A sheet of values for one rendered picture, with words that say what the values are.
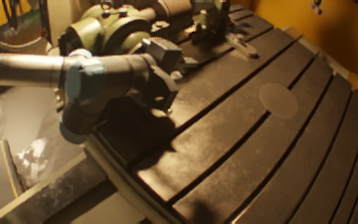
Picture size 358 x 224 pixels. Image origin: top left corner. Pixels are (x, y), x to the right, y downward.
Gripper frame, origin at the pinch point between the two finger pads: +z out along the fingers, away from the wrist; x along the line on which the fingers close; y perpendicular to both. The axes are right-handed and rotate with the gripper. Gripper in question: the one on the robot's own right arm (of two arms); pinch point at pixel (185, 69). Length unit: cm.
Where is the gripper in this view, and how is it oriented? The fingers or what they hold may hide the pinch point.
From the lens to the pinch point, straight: 66.0
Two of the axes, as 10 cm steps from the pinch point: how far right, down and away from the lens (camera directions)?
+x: -4.0, 8.0, 4.5
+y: -7.0, -5.8, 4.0
